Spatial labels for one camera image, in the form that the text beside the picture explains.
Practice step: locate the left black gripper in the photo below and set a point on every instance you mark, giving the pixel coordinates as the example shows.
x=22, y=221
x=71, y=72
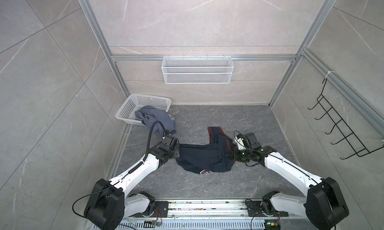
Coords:
x=176, y=146

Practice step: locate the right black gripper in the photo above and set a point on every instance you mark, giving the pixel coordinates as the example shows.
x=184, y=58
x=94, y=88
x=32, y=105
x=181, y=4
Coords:
x=234, y=155

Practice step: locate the grey-blue tank top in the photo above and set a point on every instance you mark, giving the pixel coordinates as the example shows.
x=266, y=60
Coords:
x=148, y=115

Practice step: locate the navy red-trimmed tank top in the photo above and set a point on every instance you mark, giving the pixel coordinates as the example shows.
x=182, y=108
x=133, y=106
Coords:
x=209, y=158

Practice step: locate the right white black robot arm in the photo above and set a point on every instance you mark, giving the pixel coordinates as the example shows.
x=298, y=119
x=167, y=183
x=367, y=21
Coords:
x=322, y=203

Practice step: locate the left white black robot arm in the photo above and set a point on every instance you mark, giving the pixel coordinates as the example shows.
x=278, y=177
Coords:
x=111, y=201

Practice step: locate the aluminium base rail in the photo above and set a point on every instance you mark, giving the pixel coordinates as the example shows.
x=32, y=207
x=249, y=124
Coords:
x=216, y=214

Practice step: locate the white wire mesh shelf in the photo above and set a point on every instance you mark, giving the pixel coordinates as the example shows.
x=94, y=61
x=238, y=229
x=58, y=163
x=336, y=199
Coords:
x=197, y=70

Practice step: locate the black wire hook rack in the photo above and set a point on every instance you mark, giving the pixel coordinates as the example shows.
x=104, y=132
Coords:
x=341, y=125

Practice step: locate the aluminium frame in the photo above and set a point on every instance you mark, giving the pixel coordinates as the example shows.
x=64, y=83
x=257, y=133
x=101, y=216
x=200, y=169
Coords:
x=372, y=116

